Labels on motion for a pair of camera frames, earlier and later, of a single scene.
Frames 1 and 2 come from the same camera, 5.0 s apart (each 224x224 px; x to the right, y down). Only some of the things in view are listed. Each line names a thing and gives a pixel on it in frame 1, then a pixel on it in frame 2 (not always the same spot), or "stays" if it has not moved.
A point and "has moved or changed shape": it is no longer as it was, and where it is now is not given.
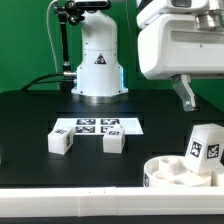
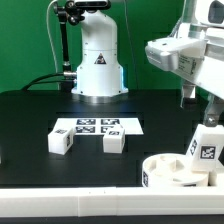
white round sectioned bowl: [171, 171] stays
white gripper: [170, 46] -> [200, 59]
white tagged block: [205, 152] has moved or changed shape
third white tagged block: [61, 140] stays
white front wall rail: [111, 201] stays
